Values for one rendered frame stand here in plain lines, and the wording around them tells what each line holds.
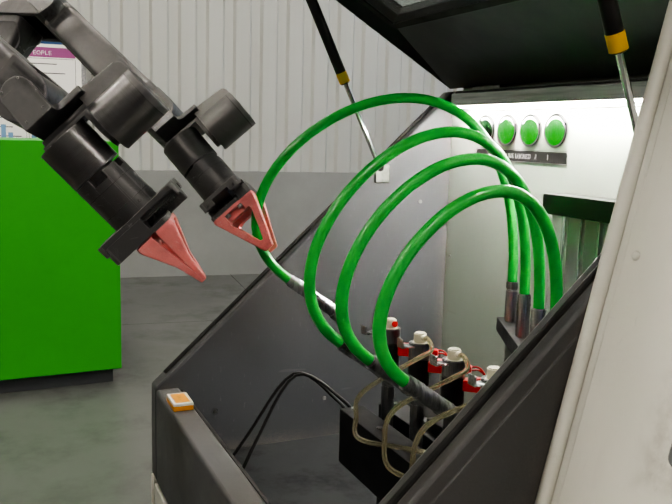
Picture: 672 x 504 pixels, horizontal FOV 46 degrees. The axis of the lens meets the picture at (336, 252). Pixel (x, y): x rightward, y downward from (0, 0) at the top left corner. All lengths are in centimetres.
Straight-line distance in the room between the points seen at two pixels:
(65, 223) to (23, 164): 36
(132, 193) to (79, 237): 346
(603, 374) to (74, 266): 372
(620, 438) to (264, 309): 75
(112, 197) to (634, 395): 52
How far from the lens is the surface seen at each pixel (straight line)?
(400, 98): 110
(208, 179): 109
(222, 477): 100
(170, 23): 758
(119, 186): 81
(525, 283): 108
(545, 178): 124
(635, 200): 78
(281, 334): 136
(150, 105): 81
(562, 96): 117
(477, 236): 139
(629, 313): 75
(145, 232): 81
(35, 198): 423
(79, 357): 440
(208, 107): 114
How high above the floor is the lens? 136
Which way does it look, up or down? 8 degrees down
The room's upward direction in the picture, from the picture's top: 2 degrees clockwise
